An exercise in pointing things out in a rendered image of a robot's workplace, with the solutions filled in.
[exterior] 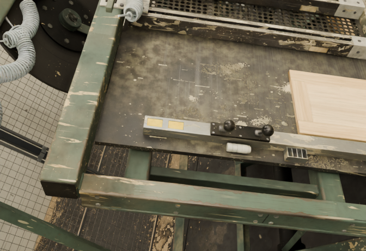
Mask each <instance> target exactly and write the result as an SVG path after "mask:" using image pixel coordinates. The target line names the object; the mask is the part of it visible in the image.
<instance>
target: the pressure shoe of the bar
mask: <svg viewBox="0 0 366 251"><path fill-rule="evenodd" d="M309 51H314V52H321V53H326V52H327V51H328V48H322V47H314V46H311V47H310V48H309Z"/></svg>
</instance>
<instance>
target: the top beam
mask: <svg viewBox="0 0 366 251"><path fill-rule="evenodd" d="M100 2H101V0H99V3H98V5H97V8H96V12H95V15H94V18H93V21H92V23H91V26H90V30H89V33H88V35H87V38H86V41H85V44H84V47H83V50H82V53H81V56H80V59H79V62H78V65H77V68H76V71H75V74H74V77H73V79H72V82H71V86H70V89H69V92H68V95H67V97H66V100H65V104H64V107H63V110H62V113H61V115H60V118H59V121H58V124H57V127H56V130H55V133H54V136H53V139H52V142H51V145H50V148H49V151H48V154H47V157H46V159H45V163H44V166H43V168H42V171H41V174H40V177H39V180H40V183H41V185H42V188H43V190H44V192H45V195H47V196H52V197H62V198H71V199H77V198H79V197H80V194H79V190H78V188H79V185H80V181H81V177H82V173H83V172H84V173H86V171H87V166H88V162H89V158H90V154H91V151H92V147H93V143H94V139H95V135H96V130H97V126H98V123H99V119H100V115H101V111H102V106H103V102H104V99H105V96H106V91H107V87H108V83H109V79H110V76H111V72H112V67H113V63H114V59H115V55H116V52H117V48H118V43H119V39H120V36H121V31H122V28H123V24H124V20H125V17H118V15H122V14H124V12H123V11H124V10H123V9H117V8H113V10H112V12H111V13H108V12H106V7H102V6H100Z"/></svg>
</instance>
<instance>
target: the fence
mask: <svg viewBox="0 0 366 251"><path fill-rule="evenodd" d="M148 118H149V119H158V120H163V122H162V127H156V126H147V121H148ZM169 121H176V122H181V123H184V128H183V130H178V129H173V128H168V123H169ZM210 126H211V124H209V123H201V122H195V121H187V120H178V119H170V118H161V117H152V116H147V115H146V116H145V119H144V126H143V134H148V135H153V136H162V137H171V138H180V139H188V140H197V141H202V142H211V143H220V144H227V143H235V144H244V145H250V146H251V147H252V148H261V149H270V150H278V151H284V150H285V148H286V147H290V148H299V149H307V154H310V155H319V156H328V157H337V158H345V159H351V160H360V161H366V143H362V142H354V141H349V140H340V139H332V138H323V137H314V136H306V135H301V134H292V133H283V132H274V134H273V135H272V136H270V142H269V143H268V142H260V141H254V140H245V139H237V138H228V137H219V136H211V135H210Z"/></svg>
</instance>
